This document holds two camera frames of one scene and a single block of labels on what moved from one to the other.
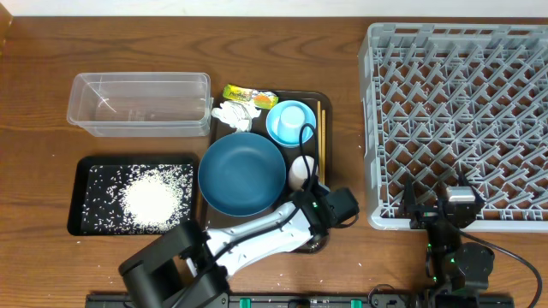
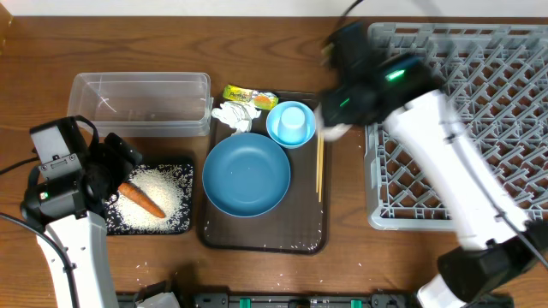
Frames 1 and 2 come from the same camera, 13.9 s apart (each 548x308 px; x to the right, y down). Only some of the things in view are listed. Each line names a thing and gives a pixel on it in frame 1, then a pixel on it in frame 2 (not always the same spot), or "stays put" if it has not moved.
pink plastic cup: [298, 171] to [332, 132]
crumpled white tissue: [237, 114] stays put
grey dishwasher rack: [443, 99] stays put
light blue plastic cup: [290, 121] stays put
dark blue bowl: [241, 174] stays put
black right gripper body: [425, 216] to [341, 109]
